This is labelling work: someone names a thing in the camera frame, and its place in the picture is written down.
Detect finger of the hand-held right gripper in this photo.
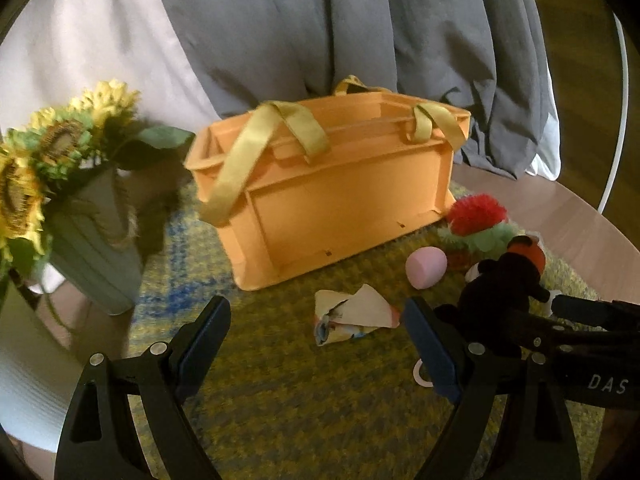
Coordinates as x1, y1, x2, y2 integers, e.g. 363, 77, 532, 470
537, 294, 640, 335
435, 305, 567, 361

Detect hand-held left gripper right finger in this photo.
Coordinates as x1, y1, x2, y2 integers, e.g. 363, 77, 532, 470
402, 297, 583, 480

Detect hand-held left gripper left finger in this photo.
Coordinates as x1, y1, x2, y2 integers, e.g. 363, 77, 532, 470
55, 296, 232, 480

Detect black plush toy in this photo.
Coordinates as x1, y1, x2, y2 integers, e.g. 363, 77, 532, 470
457, 235, 563, 335

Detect orange plastic crate yellow handles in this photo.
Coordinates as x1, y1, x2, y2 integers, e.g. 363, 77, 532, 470
185, 76, 473, 292

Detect small cream printed cloth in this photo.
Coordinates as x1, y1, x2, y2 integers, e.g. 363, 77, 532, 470
314, 284, 401, 347

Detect pink egg-shaped sponge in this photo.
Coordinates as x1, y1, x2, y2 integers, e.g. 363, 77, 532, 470
406, 246, 448, 290

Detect yellow plaid table runner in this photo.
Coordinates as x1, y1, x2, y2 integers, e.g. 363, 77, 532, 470
125, 180, 608, 480

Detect red and green plush toy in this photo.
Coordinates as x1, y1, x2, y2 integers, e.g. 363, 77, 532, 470
440, 194, 516, 268

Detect green ribbed vase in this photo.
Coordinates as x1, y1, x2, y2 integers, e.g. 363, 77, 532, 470
47, 167, 146, 317

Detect white sheer curtain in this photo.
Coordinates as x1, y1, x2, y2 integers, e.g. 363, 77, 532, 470
525, 75, 562, 181

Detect white ribbed vase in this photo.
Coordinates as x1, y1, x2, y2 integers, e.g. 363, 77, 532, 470
0, 280, 76, 453

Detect sunflower bouquet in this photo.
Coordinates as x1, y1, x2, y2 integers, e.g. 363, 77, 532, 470
0, 79, 196, 261

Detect pale pink curtain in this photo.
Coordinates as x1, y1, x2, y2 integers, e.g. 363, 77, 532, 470
0, 0, 226, 136

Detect grey curtain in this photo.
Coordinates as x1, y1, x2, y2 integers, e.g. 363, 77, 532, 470
147, 0, 561, 181

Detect small white ring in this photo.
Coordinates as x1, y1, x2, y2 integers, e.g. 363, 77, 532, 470
412, 360, 435, 388

